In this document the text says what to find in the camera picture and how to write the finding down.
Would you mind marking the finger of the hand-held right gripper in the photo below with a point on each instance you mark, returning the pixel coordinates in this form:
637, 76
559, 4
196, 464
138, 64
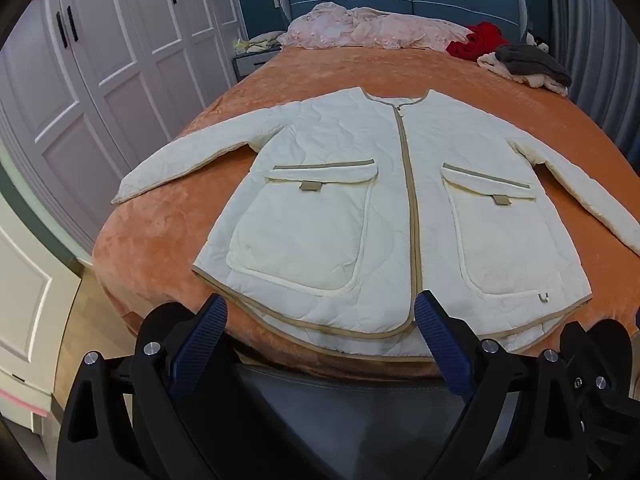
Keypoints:
610, 340

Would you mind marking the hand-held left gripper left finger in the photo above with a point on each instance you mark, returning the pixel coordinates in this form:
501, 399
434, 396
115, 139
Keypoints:
200, 340

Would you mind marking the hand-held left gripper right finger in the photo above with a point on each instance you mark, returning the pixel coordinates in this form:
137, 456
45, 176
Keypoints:
442, 347

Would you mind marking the white quilted jacket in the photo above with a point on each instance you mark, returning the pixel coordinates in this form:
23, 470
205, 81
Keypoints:
350, 220

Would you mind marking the grey and cream folded clothes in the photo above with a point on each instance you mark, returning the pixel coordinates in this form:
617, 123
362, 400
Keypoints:
500, 67

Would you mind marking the white door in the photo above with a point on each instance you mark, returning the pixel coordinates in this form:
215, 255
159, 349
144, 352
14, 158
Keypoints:
30, 285

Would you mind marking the grey-blue curtain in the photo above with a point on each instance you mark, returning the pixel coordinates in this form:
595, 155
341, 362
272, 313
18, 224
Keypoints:
590, 60

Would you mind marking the grey nightstand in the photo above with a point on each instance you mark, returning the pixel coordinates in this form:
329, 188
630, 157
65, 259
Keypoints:
250, 62

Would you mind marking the orange plush blanket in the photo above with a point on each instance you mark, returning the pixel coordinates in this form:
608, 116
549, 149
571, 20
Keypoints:
310, 75

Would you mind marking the grey knit garment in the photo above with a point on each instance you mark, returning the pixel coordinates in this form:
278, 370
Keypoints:
535, 62

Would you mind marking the yellow cloth item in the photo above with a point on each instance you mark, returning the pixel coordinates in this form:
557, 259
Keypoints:
255, 42

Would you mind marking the black and white plush toy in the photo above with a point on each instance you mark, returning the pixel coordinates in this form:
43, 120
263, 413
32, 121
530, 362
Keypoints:
535, 40

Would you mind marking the red garment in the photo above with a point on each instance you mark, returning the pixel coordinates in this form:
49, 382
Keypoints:
480, 40

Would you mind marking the pink floral quilt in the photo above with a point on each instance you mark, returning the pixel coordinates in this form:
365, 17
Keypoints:
360, 27

